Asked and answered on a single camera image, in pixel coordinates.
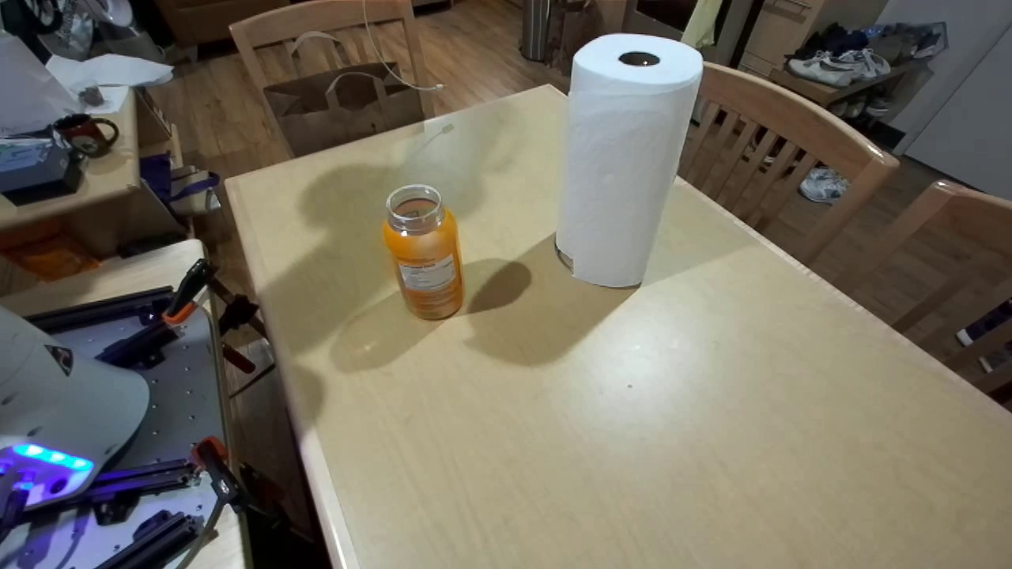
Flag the orange juice bottle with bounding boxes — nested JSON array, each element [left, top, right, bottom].
[[381, 183, 467, 321]]

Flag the white paper towel roll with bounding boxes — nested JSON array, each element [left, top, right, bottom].
[[553, 33, 704, 290]]

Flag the grey metal bin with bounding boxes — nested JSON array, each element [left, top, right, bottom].
[[519, 0, 561, 63]]

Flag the small black clamp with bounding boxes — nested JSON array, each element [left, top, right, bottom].
[[215, 295, 278, 374]]

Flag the light wooden slat chair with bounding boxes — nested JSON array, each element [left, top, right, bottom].
[[678, 59, 900, 265], [840, 176, 1012, 413], [228, 0, 427, 162]]

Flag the white sneaker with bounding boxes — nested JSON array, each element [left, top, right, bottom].
[[797, 165, 851, 206], [787, 43, 894, 88]]

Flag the black orange bar clamp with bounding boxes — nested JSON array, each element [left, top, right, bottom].
[[24, 255, 223, 374], [191, 435, 256, 518]]

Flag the grey robot mounting plate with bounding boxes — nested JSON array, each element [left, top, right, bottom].
[[19, 297, 232, 569]]

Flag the wooden shoe rack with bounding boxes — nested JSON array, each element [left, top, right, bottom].
[[767, 57, 944, 114]]

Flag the dark grey shoe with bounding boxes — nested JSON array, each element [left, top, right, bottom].
[[801, 23, 880, 59]]

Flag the white paper sheet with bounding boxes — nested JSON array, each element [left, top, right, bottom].
[[44, 54, 177, 114]]

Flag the black electronic device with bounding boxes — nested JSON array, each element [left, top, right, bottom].
[[0, 128, 90, 207]]

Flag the white door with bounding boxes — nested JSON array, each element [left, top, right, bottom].
[[880, 0, 1012, 203]]

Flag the blue strap bag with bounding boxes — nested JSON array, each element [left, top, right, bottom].
[[139, 156, 224, 217]]

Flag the black coiled cable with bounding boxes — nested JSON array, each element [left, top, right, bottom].
[[51, 109, 123, 162]]

